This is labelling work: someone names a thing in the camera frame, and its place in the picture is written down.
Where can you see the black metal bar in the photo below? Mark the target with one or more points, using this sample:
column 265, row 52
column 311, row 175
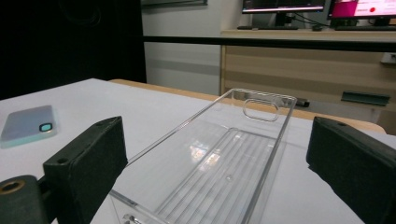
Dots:
column 186, row 39

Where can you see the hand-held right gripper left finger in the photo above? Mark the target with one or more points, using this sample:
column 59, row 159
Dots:
column 84, row 168

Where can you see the dark framed board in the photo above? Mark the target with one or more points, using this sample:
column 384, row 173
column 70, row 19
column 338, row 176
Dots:
column 174, row 2

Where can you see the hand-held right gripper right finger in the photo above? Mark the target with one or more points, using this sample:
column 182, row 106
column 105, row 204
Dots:
column 351, row 161

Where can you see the light blue phone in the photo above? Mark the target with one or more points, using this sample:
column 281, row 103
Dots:
column 25, row 124

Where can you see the wooden desk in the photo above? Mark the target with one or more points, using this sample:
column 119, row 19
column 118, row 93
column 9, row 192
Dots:
column 295, row 65

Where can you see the white table mat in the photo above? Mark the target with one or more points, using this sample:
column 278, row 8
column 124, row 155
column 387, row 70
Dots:
column 124, row 102

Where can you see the white cabinet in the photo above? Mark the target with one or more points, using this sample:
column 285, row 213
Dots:
column 180, row 62

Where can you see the black keyboard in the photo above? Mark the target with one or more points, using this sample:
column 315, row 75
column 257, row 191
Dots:
column 267, row 27
column 364, row 28

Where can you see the small black object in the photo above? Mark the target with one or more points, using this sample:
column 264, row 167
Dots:
column 302, row 103

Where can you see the black curtain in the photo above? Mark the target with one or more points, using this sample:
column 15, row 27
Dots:
column 62, row 46

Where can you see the computer monitor with pink screen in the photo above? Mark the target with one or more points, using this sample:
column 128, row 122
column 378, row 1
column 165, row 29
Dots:
column 358, row 9

